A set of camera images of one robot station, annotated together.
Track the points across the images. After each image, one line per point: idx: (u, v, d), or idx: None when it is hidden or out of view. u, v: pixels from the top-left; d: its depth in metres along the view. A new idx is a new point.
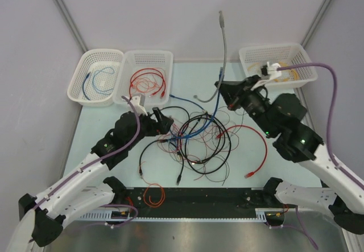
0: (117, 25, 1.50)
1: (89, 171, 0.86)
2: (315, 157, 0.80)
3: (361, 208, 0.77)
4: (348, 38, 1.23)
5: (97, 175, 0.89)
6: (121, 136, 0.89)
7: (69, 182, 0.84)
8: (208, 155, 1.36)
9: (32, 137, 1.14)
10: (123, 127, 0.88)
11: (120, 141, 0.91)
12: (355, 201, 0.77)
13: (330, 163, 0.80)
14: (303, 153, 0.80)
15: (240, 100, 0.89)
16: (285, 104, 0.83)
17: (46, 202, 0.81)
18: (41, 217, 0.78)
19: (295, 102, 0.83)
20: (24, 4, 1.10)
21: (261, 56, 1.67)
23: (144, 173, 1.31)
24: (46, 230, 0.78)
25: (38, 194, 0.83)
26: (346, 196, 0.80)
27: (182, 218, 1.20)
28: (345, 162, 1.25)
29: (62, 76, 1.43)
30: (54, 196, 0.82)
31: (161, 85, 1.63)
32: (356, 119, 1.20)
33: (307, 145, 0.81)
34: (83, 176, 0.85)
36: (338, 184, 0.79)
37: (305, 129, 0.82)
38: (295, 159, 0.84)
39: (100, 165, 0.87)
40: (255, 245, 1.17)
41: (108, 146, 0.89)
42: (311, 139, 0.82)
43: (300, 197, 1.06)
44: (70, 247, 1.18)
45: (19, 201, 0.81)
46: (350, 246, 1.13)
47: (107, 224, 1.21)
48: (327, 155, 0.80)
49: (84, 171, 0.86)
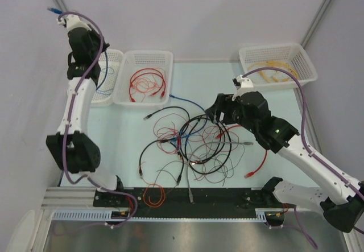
0: (116, 25, 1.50)
1: (82, 89, 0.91)
2: (288, 144, 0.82)
3: (335, 194, 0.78)
4: (348, 37, 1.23)
5: (91, 92, 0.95)
6: (85, 52, 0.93)
7: (75, 104, 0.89)
8: (209, 155, 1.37)
9: (31, 139, 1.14)
10: (79, 38, 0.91)
11: (87, 58, 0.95)
12: (329, 187, 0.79)
13: (304, 150, 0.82)
14: (277, 141, 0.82)
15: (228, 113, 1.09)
16: (247, 98, 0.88)
17: (71, 127, 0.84)
18: (78, 136, 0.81)
19: (258, 95, 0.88)
20: (24, 4, 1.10)
21: (261, 57, 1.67)
23: (144, 173, 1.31)
24: (91, 146, 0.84)
25: (58, 129, 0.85)
26: (321, 184, 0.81)
27: (182, 218, 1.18)
28: (346, 162, 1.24)
29: (62, 76, 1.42)
30: (73, 118, 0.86)
31: (161, 85, 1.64)
32: (357, 119, 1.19)
33: (281, 135, 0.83)
34: (81, 95, 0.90)
36: (312, 170, 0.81)
37: (282, 122, 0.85)
38: (274, 151, 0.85)
39: (87, 81, 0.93)
40: (255, 245, 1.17)
41: (80, 66, 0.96)
42: (287, 129, 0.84)
43: (293, 193, 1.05)
44: (70, 246, 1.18)
45: (48, 145, 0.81)
46: (350, 245, 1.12)
47: (107, 224, 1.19)
48: (301, 143, 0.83)
49: (78, 91, 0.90)
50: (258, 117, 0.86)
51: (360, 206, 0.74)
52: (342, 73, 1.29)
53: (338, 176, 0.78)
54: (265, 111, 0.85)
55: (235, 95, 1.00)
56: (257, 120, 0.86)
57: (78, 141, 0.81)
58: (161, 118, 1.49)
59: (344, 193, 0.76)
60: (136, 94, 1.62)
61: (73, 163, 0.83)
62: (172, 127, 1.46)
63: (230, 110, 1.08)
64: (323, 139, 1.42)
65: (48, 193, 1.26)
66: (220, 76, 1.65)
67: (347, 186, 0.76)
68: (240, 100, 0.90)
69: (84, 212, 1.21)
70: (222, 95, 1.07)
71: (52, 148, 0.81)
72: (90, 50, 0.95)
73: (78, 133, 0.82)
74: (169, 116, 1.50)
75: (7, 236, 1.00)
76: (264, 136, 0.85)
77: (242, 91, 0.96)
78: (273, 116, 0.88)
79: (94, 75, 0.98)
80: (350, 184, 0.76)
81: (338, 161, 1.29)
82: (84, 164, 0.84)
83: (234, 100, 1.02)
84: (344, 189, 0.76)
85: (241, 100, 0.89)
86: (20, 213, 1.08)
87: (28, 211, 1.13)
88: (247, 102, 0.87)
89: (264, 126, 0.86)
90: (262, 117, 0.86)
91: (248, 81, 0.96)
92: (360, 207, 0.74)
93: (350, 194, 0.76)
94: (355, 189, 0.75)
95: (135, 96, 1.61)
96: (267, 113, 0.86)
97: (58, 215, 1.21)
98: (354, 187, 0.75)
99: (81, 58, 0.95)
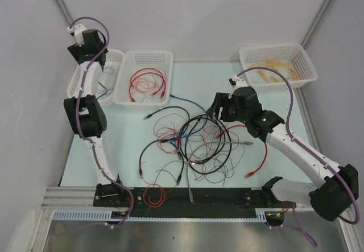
0: (117, 24, 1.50)
1: (91, 69, 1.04)
2: (272, 131, 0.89)
3: (314, 176, 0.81)
4: (348, 37, 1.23)
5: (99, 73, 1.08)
6: (93, 44, 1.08)
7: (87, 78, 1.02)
8: (209, 155, 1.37)
9: (32, 138, 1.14)
10: (90, 33, 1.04)
11: (95, 48, 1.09)
12: (309, 169, 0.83)
13: (287, 136, 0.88)
14: (263, 129, 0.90)
15: (226, 110, 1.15)
16: (240, 91, 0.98)
17: (84, 92, 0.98)
18: (90, 98, 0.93)
19: (249, 89, 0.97)
20: (25, 4, 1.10)
21: (261, 56, 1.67)
23: (144, 173, 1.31)
24: (100, 108, 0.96)
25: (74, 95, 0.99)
26: (303, 167, 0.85)
27: (182, 218, 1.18)
28: (346, 162, 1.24)
29: (62, 75, 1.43)
30: (86, 87, 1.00)
31: (161, 85, 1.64)
32: (356, 119, 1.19)
33: (269, 123, 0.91)
34: (91, 73, 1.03)
36: (293, 153, 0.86)
37: (271, 114, 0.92)
38: (263, 139, 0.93)
39: (95, 63, 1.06)
40: (255, 245, 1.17)
41: (89, 54, 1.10)
42: (274, 119, 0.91)
43: (290, 188, 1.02)
44: (70, 246, 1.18)
45: (65, 107, 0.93)
46: (350, 245, 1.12)
47: (107, 224, 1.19)
48: (284, 129, 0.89)
49: (89, 70, 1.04)
50: (248, 107, 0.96)
51: (339, 188, 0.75)
52: (342, 73, 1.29)
53: (318, 159, 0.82)
54: (255, 102, 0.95)
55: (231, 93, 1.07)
56: (247, 110, 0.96)
57: (90, 103, 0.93)
58: (160, 118, 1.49)
59: (322, 174, 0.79)
60: (136, 94, 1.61)
61: (85, 125, 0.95)
62: (172, 127, 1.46)
63: (227, 107, 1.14)
64: (324, 139, 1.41)
65: (48, 193, 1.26)
66: (220, 76, 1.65)
67: (325, 168, 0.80)
68: (234, 94, 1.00)
69: (85, 212, 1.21)
70: (219, 94, 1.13)
71: (67, 110, 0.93)
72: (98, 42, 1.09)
73: (91, 96, 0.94)
74: (169, 116, 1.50)
75: (7, 235, 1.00)
76: (252, 125, 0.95)
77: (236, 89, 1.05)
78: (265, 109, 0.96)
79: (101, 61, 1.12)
80: (329, 165, 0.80)
81: (338, 160, 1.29)
82: (94, 126, 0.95)
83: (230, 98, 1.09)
84: (322, 170, 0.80)
85: (235, 93, 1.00)
86: (20, 212, 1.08)
87: (28, 211, 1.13)
88: (238, 94, 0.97)
89: (254, 116, 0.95)
90: (252, 108, 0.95)
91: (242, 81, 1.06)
92: (339, 190, 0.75)
93: (328, 175, 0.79)
94: (334, 170, 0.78)
95: (134, 96, 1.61)
96: (256, 104, 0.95)
97: (58, 215, 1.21)
98: (331, 169, 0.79)
99: (91, 48, 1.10)
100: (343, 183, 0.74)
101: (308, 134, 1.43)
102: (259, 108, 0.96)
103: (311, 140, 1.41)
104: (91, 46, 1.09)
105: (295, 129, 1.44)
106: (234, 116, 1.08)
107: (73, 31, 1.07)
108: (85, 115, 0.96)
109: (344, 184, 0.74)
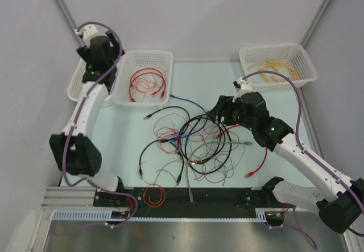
0: (117, 24, 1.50)
1: (94, 94, 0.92)
2: (282, 141, 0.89)
3: (326, 190, 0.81)
4: (348, 38, 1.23)
5: (103, 96, 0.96)
6: (102, 58, 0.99)
7: (85, 108, 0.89)
8: (209, 155, 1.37)
9: (32, 138, 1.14)
10: (99, 45, 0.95)
11: (103, 63, 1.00)
12: (320, 183, 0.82)
13: (297, 147, 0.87)
14: (272, 139, 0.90)
15: (229, 115, 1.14)
16: (247, 98, 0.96)
17: (76, 129, 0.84)
18: (81, 139, 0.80)
19: (256, 95, 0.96)
20: (25, 4, 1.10)
21: (261, 56, 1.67)
23: (144, 173, 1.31)
24: (92, 151, 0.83)
25: (64, 129, 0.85)
26: (314, 180, 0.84)
27: (182, 218, 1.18)
28: (346, 162, 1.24)
29: (62, 76, 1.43)
30: (80, 121, 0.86)
31: (161, 85, 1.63)
32: (357, 119, 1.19)
33: (277, 133, 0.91)
34: (91, 98, 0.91)
36: (304, 166, 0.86)
37: (279, 122, 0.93)
38: (271, 149, 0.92)
39: (100, 86, 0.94)
40: (255, 245, 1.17)
41: (96, 72, 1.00)
42: (282, 128, 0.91)
43: (293, 193, 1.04)
44: (70, 246, 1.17)
45: (49, 143, 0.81)
46: (351, 245, 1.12)
47: (107, 224, 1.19)
48: (294, 140, 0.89)
49: (89, 96, 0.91)
50: (256, 115, 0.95)
51: (351, 202, 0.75)
52: (342, 73, 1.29)
53: (330, 173, 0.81)
54: (262, 109, 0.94)
55: (235, 96, 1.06)
56: (254, 118, 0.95)
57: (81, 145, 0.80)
58: (160, 118, 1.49)
59: (334, 189, 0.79)
60: (136, 94, 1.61)
61: (71, 166, 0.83)
62: (172, 127, 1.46)
63: (231, 112, 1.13)
64: (324, 139, 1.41)
65: (49, 193, 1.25)
66: (219, 76, 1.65)
67: (337, 182, 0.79)
68: (240, 99, 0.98)
69: (85, 212, 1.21)
70: (223, 98, 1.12)
71: (53, 148, 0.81)
72: (107, 57, 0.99)
73: (82, 136, 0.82)
74: (169, 116, 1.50)
75: (7, 236, 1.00)
76: (259, 133, 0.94)
77: (242, 93, 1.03)
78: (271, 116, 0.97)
79: (108, 82, 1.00)
80: (340, 180, 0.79)
81: (338, 161, 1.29)
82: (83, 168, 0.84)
83: (234, 101, 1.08)
84: (334, 185, 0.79)
85: (241, 99, 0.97)
86: (20, 213, 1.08)
87: (28, 211, 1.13)
88: (245, 101, 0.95)
89: (261, 124, 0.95)
90: (259, 115, 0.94)
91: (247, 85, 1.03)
92: (351, 204, 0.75)
93: (340, 190, 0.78)
94: (346, 185, 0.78)
95: (135, 96, 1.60)
96: (264, 112, 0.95)
97: (58, 215, 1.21)
98: (344, 184, 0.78)
99: (99, 64, 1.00)
100: (355, 197, 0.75)
101: (307, 135, 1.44)
102: (266, 115, 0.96)
103: (311, 140, 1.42)
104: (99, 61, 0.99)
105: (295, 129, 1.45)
106: (238, 121, 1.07)
107: (82, 34, 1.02)
108: (75, 154, 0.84)
109: (356, 199, 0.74)
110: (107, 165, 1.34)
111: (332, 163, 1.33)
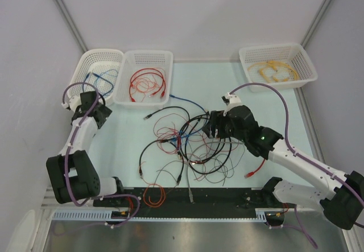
0: (117, 24, 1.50)
1: (84, 125, 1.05)
2: (273, 148, 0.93)
3: (323, 188, 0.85)
4: (349, 37, 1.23)
5: (91, 129, 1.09)
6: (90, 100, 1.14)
7: (78, 135, 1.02)
8: (209, 155, 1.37)
9: (31, 138, 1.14)
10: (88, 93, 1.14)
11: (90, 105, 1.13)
12: (317, 182, 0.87)
13: (289, 151, 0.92)
14: (264, 147, 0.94)
15: (221, 127, 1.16)
16: (235, 111, 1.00)
17: (73, 148, 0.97)
18: (78, 155, 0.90)
19: (244, 108, 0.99)
20: (25, 4, 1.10)
21: (261, 56, 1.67)
23: (144, 173, 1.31)
24: (90, 169, 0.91)
25: (61, 151, 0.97)
26: (311, 180, 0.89)
27: (182, 218, 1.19)
28: (347, 163, 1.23)
29: (62, 76, 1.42)
30: (76, 142, 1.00)
31: (161, 85, 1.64)
32: (357, 118, 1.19)
33: (268, 141, 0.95)
34: (83, 128, 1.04)
36: (298, 168, 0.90)
37: (268, 131, 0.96)
38: (264, 157, 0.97)
39: (88, 119, 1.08)
40: (255, 245, 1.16)
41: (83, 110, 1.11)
42: (272, 136, 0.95)
43: (293, 193, 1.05)
44: (69, 247, 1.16)
45: (49, 172, 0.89)
46: (350, 245, 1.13)
47: (107, 224, 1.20)
48: (285, 145, 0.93)
49: (81, 126, 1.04)
50: (246, 127, 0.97)
51: (350, 196, 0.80)
52: (342, 73, 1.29)
53: (323, 170, 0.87)
54: (251, 120, 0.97)
55: (226, 111, 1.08)
56: (245, 130, 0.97)
57: (79, 162, 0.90)
58: (160, 119, 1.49)
59: (331, 186, 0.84)
60: (136, 94, 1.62)
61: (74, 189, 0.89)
62: (172, 127, 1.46)
63: (223, 124, 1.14)
64: (324, 139, 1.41)
65: (48, 193, 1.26)
66: (219, 76, 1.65)
67: (333, 178, 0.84)
68: (230, 113, 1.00)
69: (84, 212, 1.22)
70: (214, 112, 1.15)
71: (49, 170, 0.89)
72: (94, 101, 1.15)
73: (78, 152, 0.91)
74: (169, 116, 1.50)
75: (5, 236, 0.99)
76: (252, 145, 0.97)
77: (231, 106, 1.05)
78: (261, 126, 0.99)
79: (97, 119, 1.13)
80: (335, 176, 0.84)
81: (338, 160, 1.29)
82: (85, 189, 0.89)
83: (225, 115, 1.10)
84: (330, 182, 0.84)
85: (230, 113, 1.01)
86: (20, 212, 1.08)
87: (28, 211, 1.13)
88: (235, 115, 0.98)
89: (252, 135, 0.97)
90: (249, 127, 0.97)
91: (236, 98, 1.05)
92: (350, 198, 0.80)
93: (336, 186, 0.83)
94: (341, 180, 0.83)
95: (135, 96, 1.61)
96: (253, 123, 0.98)
97: (57, 215, 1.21)
98: (339, 178, 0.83)
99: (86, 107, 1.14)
100: (352, 191, 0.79)
101: (307, 134, 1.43)
102: (256, 126, 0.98)
103: (311, 140, 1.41)
104: (85, 104, 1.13)
105: (295, 130, 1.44)
106: (230, 133, 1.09)
107: (67, 106, 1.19)
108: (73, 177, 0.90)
109: (354, 193, 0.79)
110: (107, 165, 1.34)
111: (332, 162, 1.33)
